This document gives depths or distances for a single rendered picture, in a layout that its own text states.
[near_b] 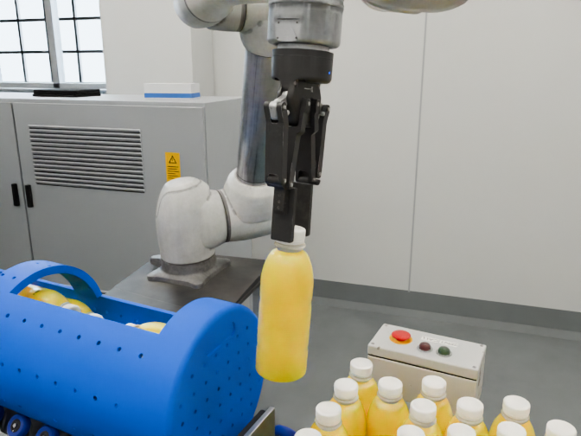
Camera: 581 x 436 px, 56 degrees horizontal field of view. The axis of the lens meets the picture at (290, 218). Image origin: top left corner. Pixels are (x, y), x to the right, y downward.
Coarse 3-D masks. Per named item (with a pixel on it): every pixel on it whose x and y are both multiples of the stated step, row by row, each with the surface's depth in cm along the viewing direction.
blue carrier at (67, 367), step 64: (0, 320) 93; (64, 320) 89; (128, 320) 115; (192, 320) 83; (256, 320) 95; (0, 384) 92; (64, 384) 85; (128, 384) 79; (192, 384) 80; (256, 384) 98
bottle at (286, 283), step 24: (264, 264) 72; (288, 264) 69; (264, 288) 71; (288, 288) 69; (312, 288) 72; (264, 312) 71; (288, 312) 70; (264, 336) 72; (288, 336) 70; (264, 360) 72; (288, 360) 71
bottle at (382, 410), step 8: (376, 400) 89; (384, 400) 88; (392, 400) 87; (400, 400) 88; (376, 408) 88; (384, 408) 88; (392, 408) 87; (400, 408) 88; (368, 416) 90; (376, 416) 88; (384, 416) 87; (392, 416) 87; (400, 416) 87; (408, 416) 89; (368, 424) 90; (376, 424) 88; (384, 424) 87; (392, 424) 87; (400, 424) 87; (368, 432) 90; (376, 432) 88; (384, 432) 87; (392, 432) 87
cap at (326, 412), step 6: (324, 402) 83; (330, 402) 83; (318, 408) 82; (324, 408) 82; (330, 408) 82; (336, 408) 82; (318, 414) 81; (324, 414) 80; (330, 414) 80; (336, 414) 81; (318, 420) 81; (324, 420) 81; (330, 420) 80; (336, 420) 81
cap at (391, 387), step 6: (384, 378) 90; (390, 378) 90; (396, 378) 90; (378, 384) 89; (384, 384) 88; (390, 384) 88; (396, 384) 88; (384, 390) 87; (390, 390) 87; (396, 390) 87; (384, 396) 88; (390, 396) 87; (396, 396) 87
